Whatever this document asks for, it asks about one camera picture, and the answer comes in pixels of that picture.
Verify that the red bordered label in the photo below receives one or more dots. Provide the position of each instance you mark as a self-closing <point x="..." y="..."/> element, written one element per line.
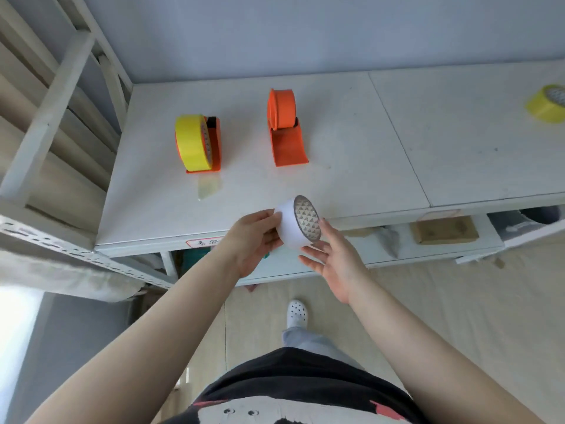
<point x="201" y="242"/>

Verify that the white clog shoe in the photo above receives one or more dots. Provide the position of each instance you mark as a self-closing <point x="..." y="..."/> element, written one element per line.
<point x="297" y="313"/>

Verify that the grey trouser leg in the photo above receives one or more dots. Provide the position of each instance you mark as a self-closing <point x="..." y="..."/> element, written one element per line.
<point x="315" y="344"/>

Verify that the person's right forearm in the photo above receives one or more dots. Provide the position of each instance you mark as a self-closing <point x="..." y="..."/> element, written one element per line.
<point x="423" y="362"/>

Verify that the black printed shirt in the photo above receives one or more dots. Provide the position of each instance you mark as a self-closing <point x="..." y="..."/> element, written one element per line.
<point x="300" y="384"/>

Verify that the person's left thumb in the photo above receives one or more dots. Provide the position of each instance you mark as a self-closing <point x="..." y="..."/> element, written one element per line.
<point x="261" y="215"/>

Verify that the person's left hand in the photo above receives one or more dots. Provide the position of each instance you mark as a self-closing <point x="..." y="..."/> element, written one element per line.
<point x="245" y="245"/>

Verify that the white lower shelf board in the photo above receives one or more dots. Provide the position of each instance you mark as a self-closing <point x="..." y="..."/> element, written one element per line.
<point x="441" y="251"/>

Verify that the white tape roll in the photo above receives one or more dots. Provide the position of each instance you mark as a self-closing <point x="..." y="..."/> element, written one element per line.
<point x="291" y="222"/>

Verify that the yellow tape roll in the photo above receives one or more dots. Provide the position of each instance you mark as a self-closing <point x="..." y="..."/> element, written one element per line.
<point x="192" y="143"/>
<point x="545" y="105"/>

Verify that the person's right hand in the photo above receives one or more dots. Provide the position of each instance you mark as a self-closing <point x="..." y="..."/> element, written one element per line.
<point x="342" y="269"/>

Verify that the brown cardboard box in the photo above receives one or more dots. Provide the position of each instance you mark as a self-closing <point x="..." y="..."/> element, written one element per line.
<point x="443" y="230"/>

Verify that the teal container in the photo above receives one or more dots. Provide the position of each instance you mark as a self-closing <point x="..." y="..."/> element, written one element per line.
<point x="194" y="259"/>

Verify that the clear tape strip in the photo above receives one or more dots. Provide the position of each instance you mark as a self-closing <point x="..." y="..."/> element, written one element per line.
<point x="208" y="187"/>

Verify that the white metal shelf rack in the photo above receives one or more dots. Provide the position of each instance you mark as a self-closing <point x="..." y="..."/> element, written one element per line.
<point x="53" y="141"/>

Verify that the person's right thumb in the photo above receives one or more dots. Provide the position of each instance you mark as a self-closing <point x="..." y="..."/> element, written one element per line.
<point x="327" y="233"/>

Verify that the orange tape dispenser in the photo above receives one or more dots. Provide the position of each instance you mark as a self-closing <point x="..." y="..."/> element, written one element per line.
<point x="287" y="143"/>
<point x="215" y="147"/>

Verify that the person's left forearm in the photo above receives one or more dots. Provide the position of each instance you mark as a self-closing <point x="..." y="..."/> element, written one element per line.
<point x="145" y="344"/>

